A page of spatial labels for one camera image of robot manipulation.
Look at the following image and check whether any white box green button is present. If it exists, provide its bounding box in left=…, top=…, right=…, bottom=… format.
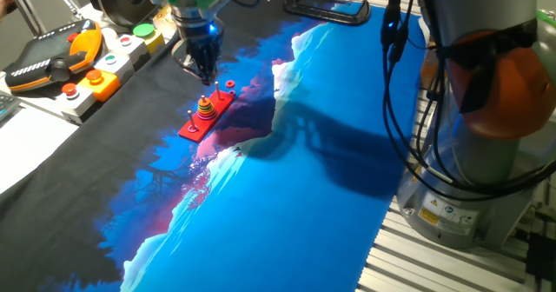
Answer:
left=93, top=51, right=136, bottom=85

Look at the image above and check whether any red Hanoi base with pegs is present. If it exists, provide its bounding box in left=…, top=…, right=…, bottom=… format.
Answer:
left=177, top=81, right=237, bottom=144

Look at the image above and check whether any open cardboard box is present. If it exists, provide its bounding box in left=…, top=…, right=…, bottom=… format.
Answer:
left=418, top=47, right=445, bottom=90

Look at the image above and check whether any black C-clamp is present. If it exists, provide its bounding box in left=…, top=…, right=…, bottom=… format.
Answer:
left=282, top=0, right=372, bottom=27

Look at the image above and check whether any green fabric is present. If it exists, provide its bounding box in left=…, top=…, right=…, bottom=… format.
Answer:
left=535, top=8, right=556, bottom=29

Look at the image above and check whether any white box red mushroom button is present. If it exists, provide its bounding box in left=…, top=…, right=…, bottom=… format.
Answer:
left=55, top=82, right=98, bottom=124

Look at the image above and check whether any black USB cable blue light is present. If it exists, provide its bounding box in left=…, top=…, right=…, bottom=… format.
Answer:
left=380, top=0, right=556, bottom=202

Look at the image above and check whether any white box small red button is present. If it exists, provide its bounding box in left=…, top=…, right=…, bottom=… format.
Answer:
left=108, top=33, right=151, bottom=66

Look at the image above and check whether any black orange teach pendant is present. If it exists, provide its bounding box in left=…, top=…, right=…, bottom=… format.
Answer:
left=3, top=18, right=104, bottom=95

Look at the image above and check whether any yellow box green button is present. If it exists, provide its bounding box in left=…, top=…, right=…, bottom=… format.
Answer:
left=131, top=22, right=167, bottom=56

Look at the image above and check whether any aluminium frame post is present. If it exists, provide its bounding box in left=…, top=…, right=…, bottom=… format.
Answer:
left=5, top=0, right=48, bottom=37

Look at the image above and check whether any printed landscape cloth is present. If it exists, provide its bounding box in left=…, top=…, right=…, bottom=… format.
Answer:
left=0, top=0, right=429, bottom=292

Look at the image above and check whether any black filament spool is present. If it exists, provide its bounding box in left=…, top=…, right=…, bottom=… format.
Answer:
left=86, top=0, right=160, bottom=29

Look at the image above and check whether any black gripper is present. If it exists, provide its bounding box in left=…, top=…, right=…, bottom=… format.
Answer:
left=183, top=18, right=226, bottom=87

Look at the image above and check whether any black keyboard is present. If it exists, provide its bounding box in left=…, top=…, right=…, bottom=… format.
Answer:
left=0, top=90, right=22, bottom=123

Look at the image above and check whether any small printed cardboard box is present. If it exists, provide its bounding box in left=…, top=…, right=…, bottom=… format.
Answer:
left=152, top=3, right=179, bottom=40

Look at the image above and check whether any orange box orange button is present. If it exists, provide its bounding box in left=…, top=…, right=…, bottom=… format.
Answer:
left=76, top=68, right=122, bottom=103

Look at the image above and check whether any white paper sheet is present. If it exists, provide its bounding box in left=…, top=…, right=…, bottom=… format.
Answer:
left=0, top=103, right=80, bottom=196

